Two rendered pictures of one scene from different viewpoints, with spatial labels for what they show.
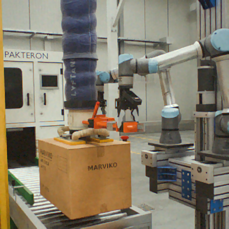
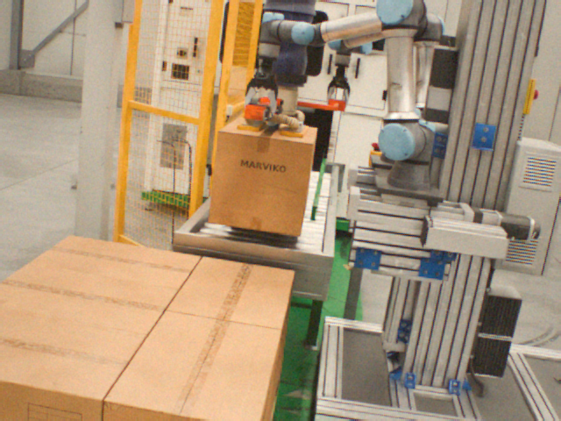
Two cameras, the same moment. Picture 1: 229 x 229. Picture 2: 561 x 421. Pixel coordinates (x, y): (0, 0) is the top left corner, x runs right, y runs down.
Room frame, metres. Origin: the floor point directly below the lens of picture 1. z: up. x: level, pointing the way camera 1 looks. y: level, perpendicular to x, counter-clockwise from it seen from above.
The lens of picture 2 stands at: (-0.29, -1.42, 1.45)
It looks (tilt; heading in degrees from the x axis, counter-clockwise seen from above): 14 degrees down; 32
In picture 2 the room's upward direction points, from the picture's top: 8 degrees clockwise
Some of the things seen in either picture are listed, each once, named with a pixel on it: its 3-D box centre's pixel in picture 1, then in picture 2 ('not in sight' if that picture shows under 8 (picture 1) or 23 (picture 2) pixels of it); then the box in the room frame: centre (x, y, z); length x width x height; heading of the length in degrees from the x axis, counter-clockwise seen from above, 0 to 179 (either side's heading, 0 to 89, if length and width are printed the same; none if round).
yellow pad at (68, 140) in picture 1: (68, 138); (254, 121); (2.10, 0.30, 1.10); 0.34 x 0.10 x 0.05; 28
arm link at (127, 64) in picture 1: (126, 65); (272, 28); (1.64, -0.06, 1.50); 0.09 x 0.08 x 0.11; 92
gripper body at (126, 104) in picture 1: (124, 97); (266, 73); (1.64, -0.05, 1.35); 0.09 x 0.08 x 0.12; 28
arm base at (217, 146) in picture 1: (226, 143); (410, 171); (1.79, -0.61, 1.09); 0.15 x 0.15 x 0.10
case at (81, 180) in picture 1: (81, 170); (266, 171); (2.15, 0.23, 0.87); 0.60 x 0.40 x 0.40; 30
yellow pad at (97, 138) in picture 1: (95, 136); (295, 127); (2.19, 0.14, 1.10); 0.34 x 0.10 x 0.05; 28
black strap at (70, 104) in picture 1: (82, 103); (281, 75); (2.15, 0.22, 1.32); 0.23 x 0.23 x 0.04
